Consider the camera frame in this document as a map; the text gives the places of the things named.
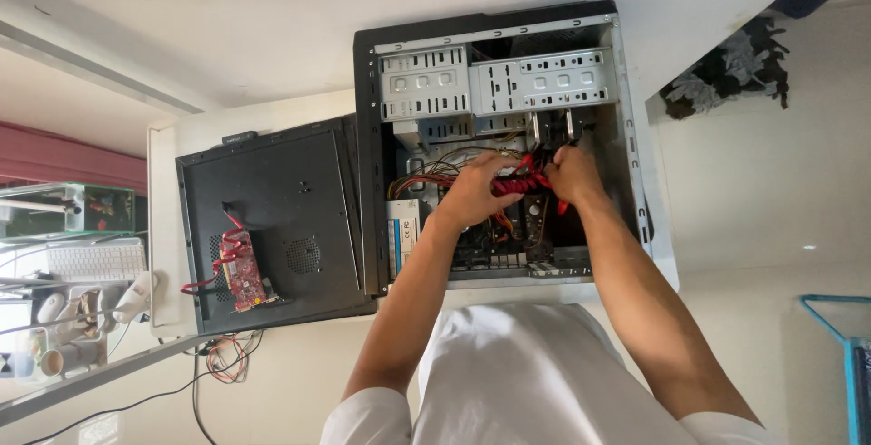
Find person's left hand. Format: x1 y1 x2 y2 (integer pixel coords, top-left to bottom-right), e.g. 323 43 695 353
437 150 526 229

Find person's right hand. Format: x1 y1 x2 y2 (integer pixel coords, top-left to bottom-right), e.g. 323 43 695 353
543 145 605 206

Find red data cable bundle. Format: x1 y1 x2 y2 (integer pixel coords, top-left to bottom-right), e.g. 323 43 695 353
491 154 570 216

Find open black computer case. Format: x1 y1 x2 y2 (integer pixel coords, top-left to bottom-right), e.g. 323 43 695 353
352 0 654 298

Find black motherboard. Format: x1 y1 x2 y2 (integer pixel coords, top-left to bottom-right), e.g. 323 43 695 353
449 190 589 272

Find silver drive bay cage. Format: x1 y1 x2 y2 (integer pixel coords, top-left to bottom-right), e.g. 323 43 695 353
377 44 620 140

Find silver power supply unit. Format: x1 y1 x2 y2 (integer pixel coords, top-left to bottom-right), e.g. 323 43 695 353
386 199 424 280

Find dark artificial leaf decoration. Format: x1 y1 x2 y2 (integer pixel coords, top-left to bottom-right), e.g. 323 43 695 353
659 16 792 121

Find person's white shirt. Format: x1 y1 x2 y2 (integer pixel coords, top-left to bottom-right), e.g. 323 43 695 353
320 302 783 445

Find black computer side panel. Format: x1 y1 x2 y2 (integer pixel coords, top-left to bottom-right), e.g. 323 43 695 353
175 113 377 336

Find red graphics card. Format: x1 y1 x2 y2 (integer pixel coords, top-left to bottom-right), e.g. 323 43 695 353
219 229 280 314

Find blue-framed glass tank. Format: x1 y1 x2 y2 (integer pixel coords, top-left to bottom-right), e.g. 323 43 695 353
799 294 871 445

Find white power strip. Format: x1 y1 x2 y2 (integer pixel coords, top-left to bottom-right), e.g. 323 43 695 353
112 270 159 325

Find white keyboard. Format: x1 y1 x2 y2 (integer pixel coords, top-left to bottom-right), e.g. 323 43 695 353
46 244 147 283

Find glass fish tank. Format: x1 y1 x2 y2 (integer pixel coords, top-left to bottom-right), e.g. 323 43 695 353
0 182 137 238

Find cluttered glass shelf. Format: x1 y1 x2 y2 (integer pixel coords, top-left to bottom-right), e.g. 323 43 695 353
0 230 161 391

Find white computer mouse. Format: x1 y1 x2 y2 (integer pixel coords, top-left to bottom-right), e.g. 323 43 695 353
35 293 66 325

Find white paper cup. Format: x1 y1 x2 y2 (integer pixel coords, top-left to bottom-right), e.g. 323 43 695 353
39 343 99 378

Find bundle of coloured power wires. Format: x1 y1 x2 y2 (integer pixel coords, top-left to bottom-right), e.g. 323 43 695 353
387 146 532 201

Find red flat cable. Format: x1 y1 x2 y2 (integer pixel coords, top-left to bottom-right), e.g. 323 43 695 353
180 203 246 296

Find orange and black floor cables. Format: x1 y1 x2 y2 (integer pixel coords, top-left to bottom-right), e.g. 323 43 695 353
194 331 265 385

